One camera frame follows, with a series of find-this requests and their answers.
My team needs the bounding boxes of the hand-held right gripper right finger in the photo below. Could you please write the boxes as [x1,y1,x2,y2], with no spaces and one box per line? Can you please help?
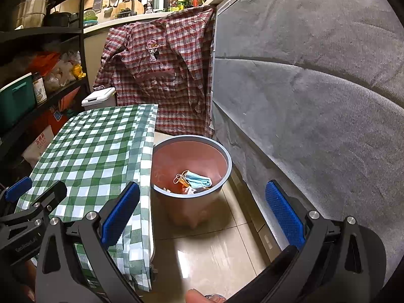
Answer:
[227,180,368,303]

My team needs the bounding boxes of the black pot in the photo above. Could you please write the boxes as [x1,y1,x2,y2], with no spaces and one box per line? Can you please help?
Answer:
[44,11,73,27]

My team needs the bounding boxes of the white plastic bags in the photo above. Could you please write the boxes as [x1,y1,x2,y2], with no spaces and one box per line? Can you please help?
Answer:
[44,50,82,93]

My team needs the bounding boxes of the orange printed bag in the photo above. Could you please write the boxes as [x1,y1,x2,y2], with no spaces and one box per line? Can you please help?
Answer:
[32,87,83,139]

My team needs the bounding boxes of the orange plastic bag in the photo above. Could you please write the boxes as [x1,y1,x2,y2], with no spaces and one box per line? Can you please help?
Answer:
[172,178,193,194]

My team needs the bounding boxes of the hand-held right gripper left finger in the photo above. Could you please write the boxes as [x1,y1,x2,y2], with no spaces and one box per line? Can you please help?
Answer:
[34,181,141,303]

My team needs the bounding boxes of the blue face mask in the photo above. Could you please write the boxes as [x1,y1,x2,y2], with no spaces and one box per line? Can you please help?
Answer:
[173,170,213,190]

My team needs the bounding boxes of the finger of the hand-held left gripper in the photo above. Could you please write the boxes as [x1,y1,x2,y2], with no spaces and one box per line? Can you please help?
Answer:
[17,181,68,217]
[0,177,33,203]

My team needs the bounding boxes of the person's bare foot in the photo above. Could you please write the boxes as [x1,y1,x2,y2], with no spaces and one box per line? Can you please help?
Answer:
[185,289,226,303]

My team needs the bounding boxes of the white lidded bin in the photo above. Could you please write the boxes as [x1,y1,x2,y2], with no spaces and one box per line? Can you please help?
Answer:
[81,87,117,111]

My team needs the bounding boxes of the steel pots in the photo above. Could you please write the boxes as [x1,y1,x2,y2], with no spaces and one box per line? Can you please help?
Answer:
[14,0,53,29]

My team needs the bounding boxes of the spice jar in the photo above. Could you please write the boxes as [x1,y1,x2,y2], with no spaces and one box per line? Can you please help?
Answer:
[32,72,48,105]

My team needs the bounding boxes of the green white checked tablecloth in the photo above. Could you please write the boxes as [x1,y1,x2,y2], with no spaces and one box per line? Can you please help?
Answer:
[14,104,158,292]

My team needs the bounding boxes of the teal storage box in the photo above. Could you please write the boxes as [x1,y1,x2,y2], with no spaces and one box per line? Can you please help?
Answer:
[0,72,36,133]

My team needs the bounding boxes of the red plaid shirt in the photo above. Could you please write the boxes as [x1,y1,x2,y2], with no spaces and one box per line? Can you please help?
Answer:
[93,6,217,136]

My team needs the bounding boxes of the black shelf rack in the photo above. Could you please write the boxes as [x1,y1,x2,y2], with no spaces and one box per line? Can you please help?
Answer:
[0,0,92,177]

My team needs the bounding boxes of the kitchen faucet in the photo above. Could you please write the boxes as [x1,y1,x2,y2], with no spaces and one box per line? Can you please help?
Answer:
[115,0,136,15]

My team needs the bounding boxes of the grey fabric cover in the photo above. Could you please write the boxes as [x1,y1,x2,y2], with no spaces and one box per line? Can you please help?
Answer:
[210,0,404,278]

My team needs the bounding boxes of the pink trash bin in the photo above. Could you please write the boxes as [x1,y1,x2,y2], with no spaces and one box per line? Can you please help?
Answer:
[151,135,232,229]

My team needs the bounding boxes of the white sack with red print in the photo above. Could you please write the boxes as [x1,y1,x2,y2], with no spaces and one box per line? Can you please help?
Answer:
[21,124,54,168]

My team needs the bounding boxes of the orange bag on shelf rack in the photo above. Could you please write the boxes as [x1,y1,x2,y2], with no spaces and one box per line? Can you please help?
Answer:
[28,52,62,76]

